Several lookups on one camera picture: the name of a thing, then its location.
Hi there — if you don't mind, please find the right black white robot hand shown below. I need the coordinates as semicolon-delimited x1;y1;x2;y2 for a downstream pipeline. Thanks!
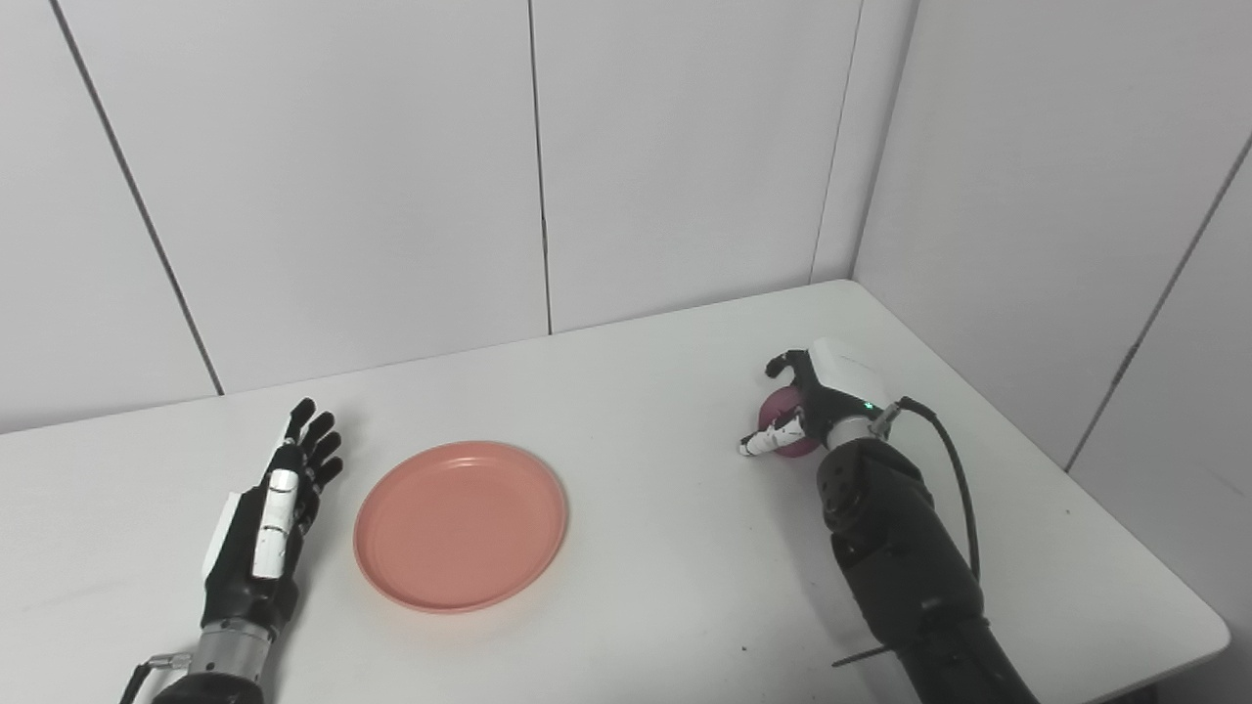
738;338;891;459

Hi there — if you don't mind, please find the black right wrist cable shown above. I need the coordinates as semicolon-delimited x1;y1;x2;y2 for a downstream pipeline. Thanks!
871;396;982;588

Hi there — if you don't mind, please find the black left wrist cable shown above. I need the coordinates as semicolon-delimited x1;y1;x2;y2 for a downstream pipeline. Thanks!
119;653;192;704

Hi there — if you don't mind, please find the red onion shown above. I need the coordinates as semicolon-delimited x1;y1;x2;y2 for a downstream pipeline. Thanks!
758;387;823;458

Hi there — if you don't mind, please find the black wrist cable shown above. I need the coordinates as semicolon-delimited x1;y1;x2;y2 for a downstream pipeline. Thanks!
119;653;192;704
871;396;982;588

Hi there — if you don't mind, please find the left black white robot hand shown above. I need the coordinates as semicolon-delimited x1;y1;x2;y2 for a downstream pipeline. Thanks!
201;397;345;637

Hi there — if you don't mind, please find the pink plastic plate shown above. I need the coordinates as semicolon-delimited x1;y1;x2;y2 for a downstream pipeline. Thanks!
353;440;569;615

